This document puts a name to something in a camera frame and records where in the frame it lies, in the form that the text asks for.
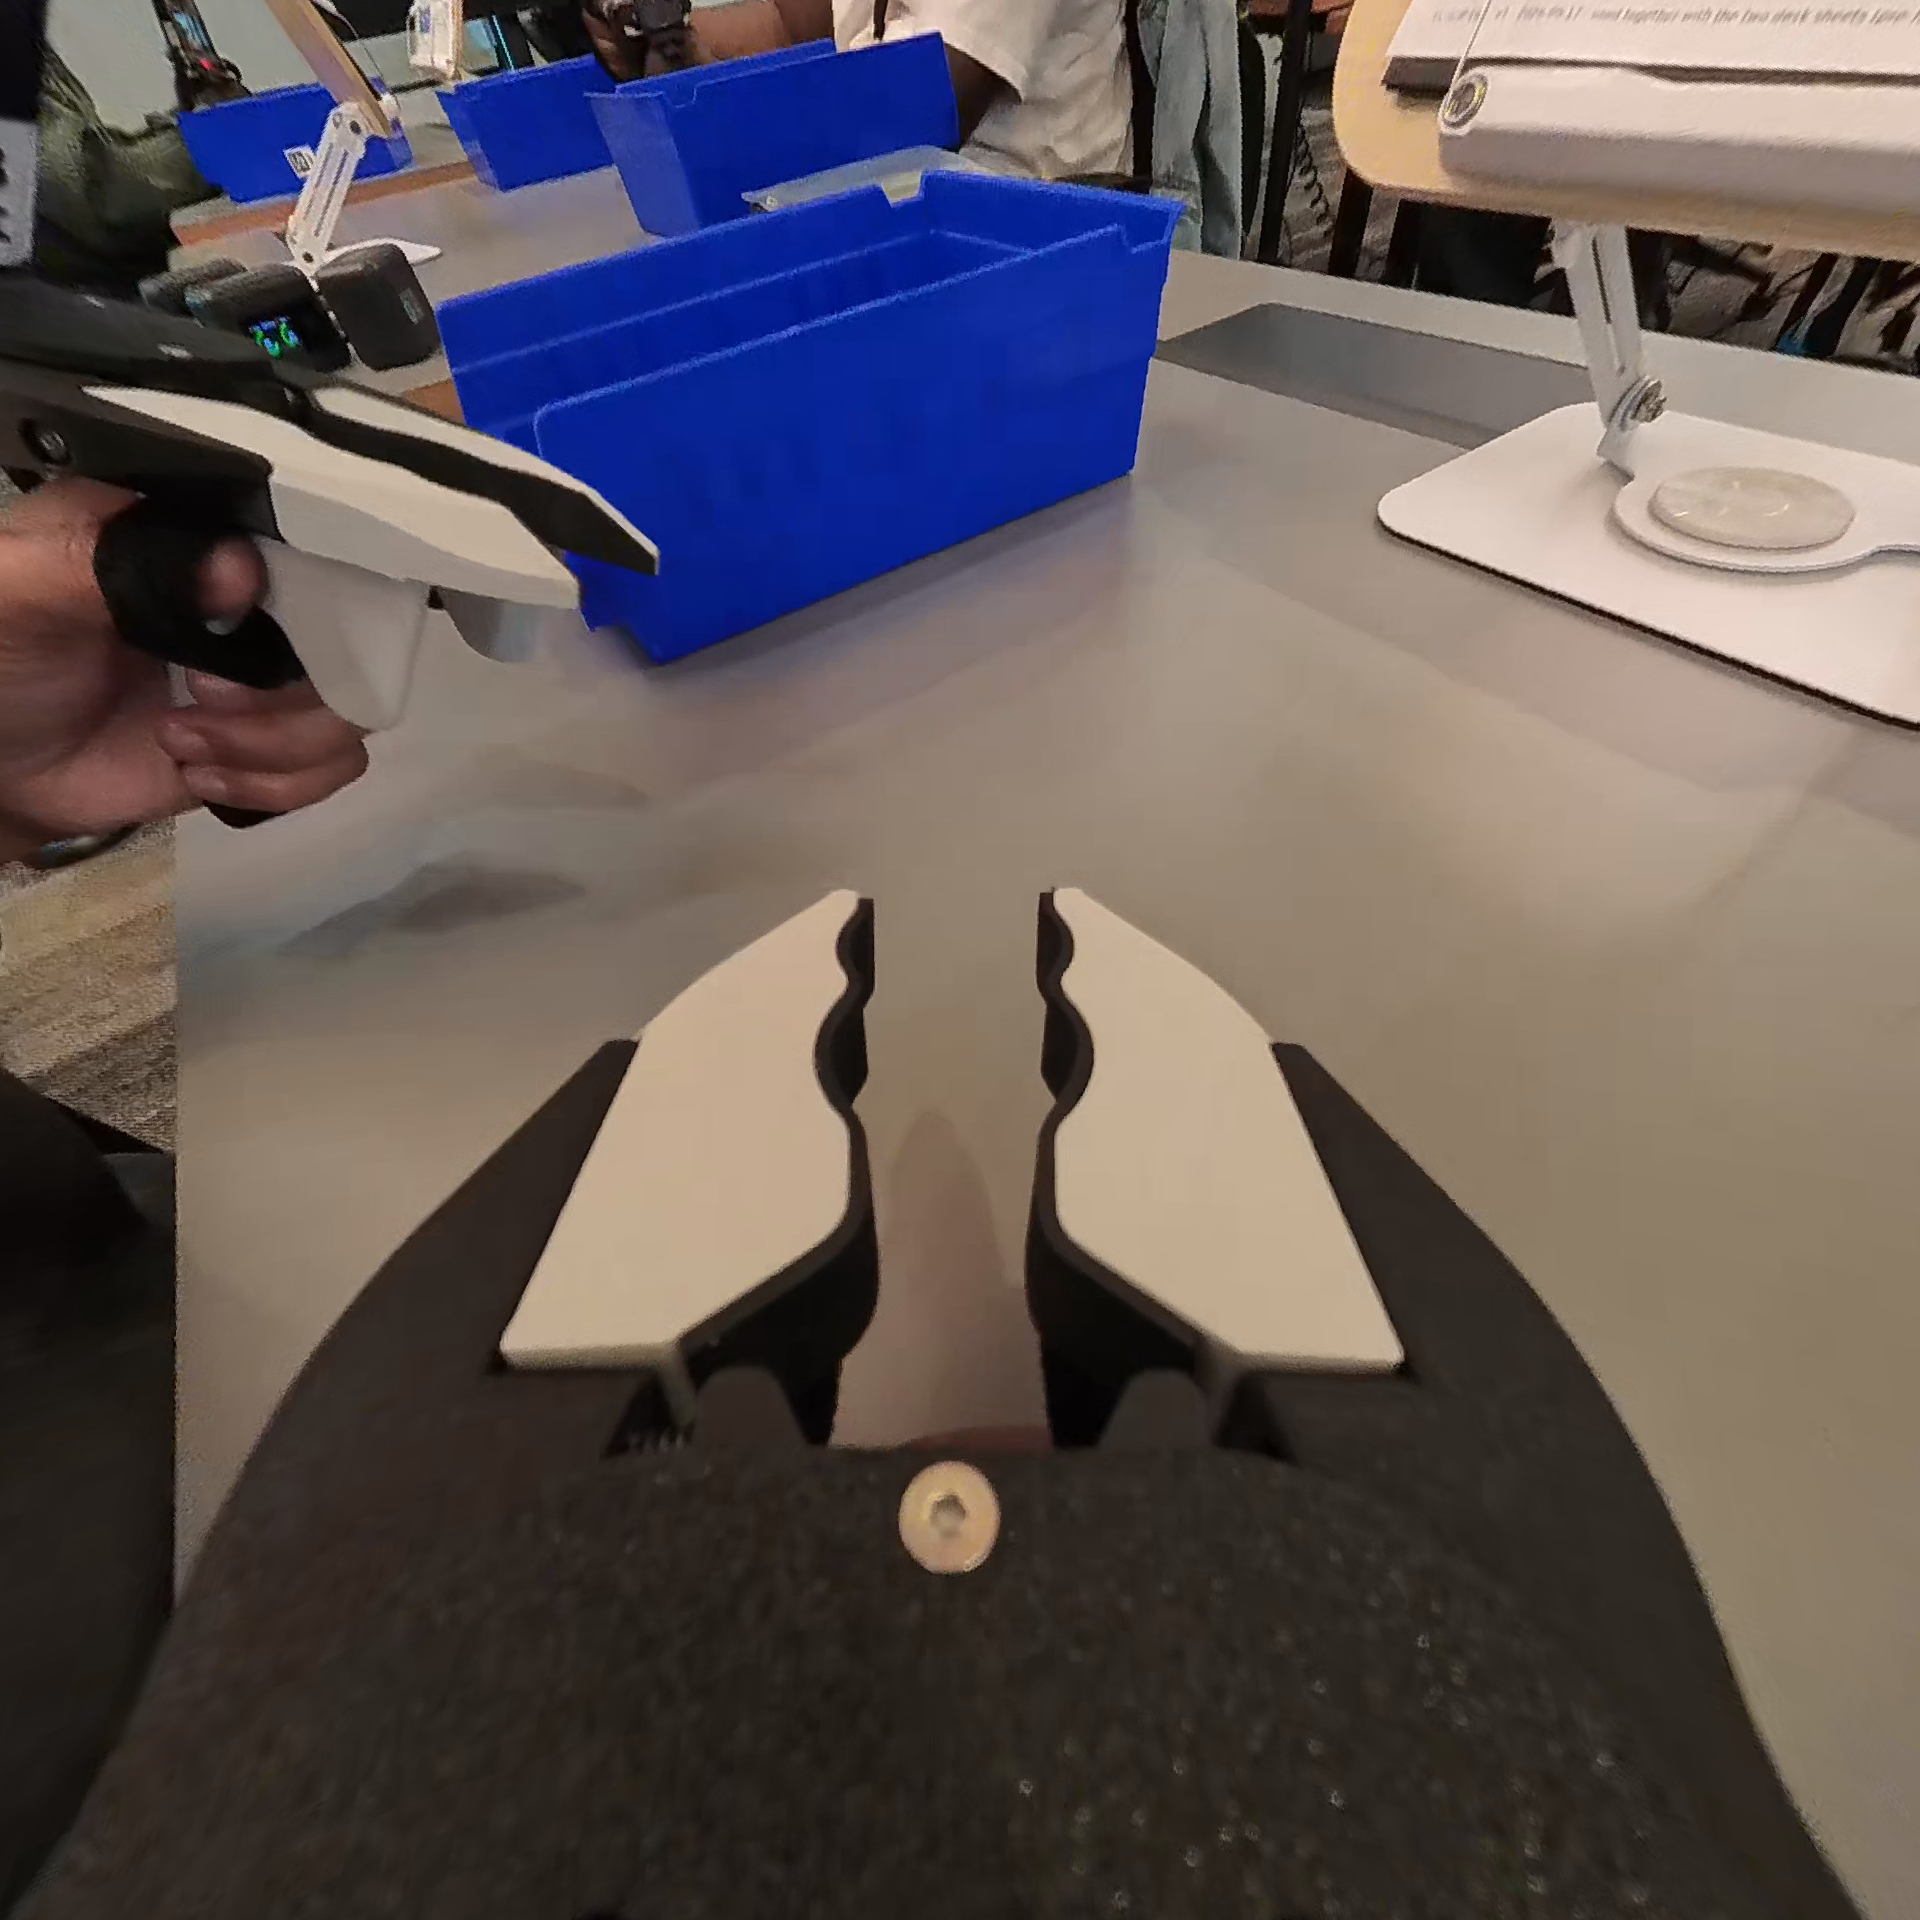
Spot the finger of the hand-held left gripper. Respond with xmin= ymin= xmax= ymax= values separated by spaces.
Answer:
xmin=287 ymin=372 xmax=665 ymax=579
xmin=84 ymin=379 xmax=598 ymax=621

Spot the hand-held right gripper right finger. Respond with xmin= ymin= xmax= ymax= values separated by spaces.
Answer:
xmin=1030 ymin=885 xmax=1408 ymax=1422

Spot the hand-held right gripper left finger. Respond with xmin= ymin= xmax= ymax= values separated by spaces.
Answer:
xmin=494 ymin=885 xmax=882 ymax=1417

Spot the blue plastic bin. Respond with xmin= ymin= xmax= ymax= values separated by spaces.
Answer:
xmin=439 ymin=50 xmax=622 ymax=190
xmin=442 ymin=253 xmax=1158 ymax=671
xmin=175 ymin=78 xmax=415 ymax=209
xmin=580 ymin=29 xmax=970 ymax=244
xmin=433 ymin=163 xmax=1189 ymax=409

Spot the grey desk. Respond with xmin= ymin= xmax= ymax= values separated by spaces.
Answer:
xmin=164 ymin=163 xmax=1920 ymax=1920

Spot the person's left hand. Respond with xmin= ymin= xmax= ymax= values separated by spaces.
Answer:
xmin=0 ymin=473 xmax=372 ymax=862

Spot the black digital timer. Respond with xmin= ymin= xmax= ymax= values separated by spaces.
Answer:
xmin=313 ymin=244 xmax=448 ymax=375
xmin=141 ymin=257 xmax=359 ymax=379

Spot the white document stand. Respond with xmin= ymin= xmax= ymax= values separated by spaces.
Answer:
xmin=1380 ymin=64 xmax=1920 ymax=730
xmin=279 ymin=0 xmax=411 ymax=277

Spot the grey metal plate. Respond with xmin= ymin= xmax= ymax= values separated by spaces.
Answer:
xmin=742 ymin=141 xmax=929 ymax=221

